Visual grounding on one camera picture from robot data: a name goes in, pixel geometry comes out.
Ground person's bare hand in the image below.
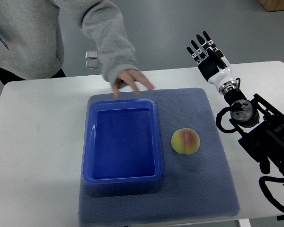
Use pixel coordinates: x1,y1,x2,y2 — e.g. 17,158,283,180
112,69,155,99

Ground grey sweatshirt sleeve forearm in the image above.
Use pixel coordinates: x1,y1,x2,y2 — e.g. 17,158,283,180
81,0,137,85

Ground lower metal floor plate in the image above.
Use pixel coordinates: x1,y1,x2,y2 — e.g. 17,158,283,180
85,60,98,70

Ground upper metal floor plate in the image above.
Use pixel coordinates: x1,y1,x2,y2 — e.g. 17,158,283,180
85,51,98,59

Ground metal floor plate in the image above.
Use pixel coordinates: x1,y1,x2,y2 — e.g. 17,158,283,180
85,60,98,70
85,51,98,59

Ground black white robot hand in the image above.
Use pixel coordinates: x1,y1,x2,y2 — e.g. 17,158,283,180
186,31,240,95

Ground blue plastic tray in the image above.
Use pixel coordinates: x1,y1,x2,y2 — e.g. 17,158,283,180
82,99,163,185

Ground yellow red peach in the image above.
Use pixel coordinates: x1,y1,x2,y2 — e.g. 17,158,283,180
171,128,200,155

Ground grey sweatshirt torso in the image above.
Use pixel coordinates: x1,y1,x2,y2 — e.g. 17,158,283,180
0,0,65,84

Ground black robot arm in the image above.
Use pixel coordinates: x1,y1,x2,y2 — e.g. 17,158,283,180
216,88,284,213

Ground blue grey cloth mat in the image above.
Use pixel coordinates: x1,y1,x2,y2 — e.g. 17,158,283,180
79,88,240,227

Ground wooden box corner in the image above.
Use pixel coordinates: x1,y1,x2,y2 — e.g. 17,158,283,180
258,0,284,12

